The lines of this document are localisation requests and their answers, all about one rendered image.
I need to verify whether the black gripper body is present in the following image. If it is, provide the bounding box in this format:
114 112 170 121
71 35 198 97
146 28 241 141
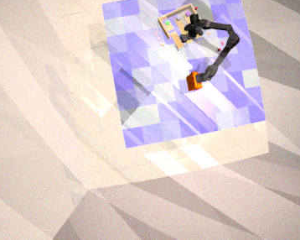
180 29 203 42

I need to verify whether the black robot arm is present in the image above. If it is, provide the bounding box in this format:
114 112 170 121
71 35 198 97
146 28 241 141
184 13 241 85

